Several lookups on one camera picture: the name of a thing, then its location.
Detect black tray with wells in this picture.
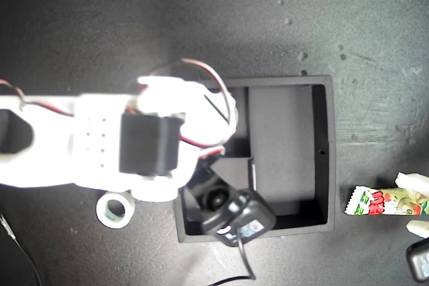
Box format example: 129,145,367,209
172,74,336,244

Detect red black white servo wires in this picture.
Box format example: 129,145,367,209
145,58,236,161
0,78,75,118

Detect thin grey cable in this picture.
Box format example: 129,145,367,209
0,214,44,286

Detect green red snack bar wrapper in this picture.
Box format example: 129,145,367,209
343,185,429,217

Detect white tape roll green core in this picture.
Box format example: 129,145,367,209
95,191,136,230

